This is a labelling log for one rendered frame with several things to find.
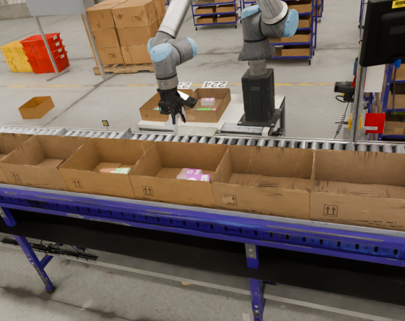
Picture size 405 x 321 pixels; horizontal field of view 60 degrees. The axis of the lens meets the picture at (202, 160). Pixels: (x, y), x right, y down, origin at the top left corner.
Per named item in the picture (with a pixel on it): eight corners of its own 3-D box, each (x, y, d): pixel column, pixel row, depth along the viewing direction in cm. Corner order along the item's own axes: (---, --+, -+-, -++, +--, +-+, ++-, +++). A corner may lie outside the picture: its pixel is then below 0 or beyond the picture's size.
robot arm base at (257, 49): (244, 48, 234) (242, 33, 228) (272, 45, 228) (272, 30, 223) (239, 58, 219) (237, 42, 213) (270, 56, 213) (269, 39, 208)
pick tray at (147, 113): (195, 100, 288) (193, 88, 283) (174, 123, 260) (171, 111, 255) (164, 99, 300) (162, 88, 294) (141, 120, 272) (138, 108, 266)
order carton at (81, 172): (162, 167, 190) (155, 140, 180) (137, 203, 167) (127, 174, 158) (100, 162, 203) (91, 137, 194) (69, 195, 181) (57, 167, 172)
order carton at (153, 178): (232, 172, 176) (229, 144, 167) (216, 213, 154) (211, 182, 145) (162, 167, 190) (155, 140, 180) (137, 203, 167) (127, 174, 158)
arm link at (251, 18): (251, 31, 227) (249, 2, 217) (275, 32, 217) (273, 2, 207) (237, 39, 218) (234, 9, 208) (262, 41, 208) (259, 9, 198)
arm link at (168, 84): (180, 71, 150) (171, 80, 142) (182, 82, 152) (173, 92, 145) (161, 72, 153) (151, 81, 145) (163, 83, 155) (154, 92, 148)
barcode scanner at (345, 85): (332, 95, 206) (335, 79, 199) (353, 99, 202) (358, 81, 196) (331, 100, 201) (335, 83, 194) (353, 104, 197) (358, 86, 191)
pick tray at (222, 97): (231, 99, 279) (230, 88, 274) (217, 123, 250) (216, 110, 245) (198, 99, 289) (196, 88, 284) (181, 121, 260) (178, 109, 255)
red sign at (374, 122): (382, 133, 203) (385, 113, 196) (382, 134, 203) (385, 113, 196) (352, 132, 209) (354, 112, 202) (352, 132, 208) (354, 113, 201)
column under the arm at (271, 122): (247, 108, 263) (244, 65, 245) (282, 109, 253) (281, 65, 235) (237, 125, 244) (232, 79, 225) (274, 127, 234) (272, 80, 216)
